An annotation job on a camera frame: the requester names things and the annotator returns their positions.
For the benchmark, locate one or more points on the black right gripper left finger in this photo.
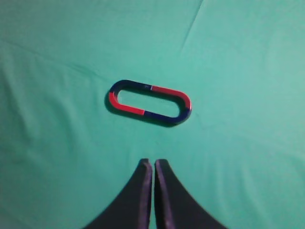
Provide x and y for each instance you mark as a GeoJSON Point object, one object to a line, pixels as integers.
{"type": "Point", "coordinates": [131, 209]}

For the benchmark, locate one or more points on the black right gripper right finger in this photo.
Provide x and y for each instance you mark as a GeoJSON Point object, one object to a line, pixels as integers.
{"type": "Point", "coordinates": [174, 207]}

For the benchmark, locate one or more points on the red-blue horseshoe magnet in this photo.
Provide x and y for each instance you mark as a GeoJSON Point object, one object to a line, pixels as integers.
{"type": "Point", "coordinates": [184, 114]}
{"type": "Point", "coordinates": [119, 85]}

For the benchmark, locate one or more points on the green cloth backdrop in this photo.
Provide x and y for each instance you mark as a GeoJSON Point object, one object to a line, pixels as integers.
{"type": "Point", "coordinates": [65, 152]}

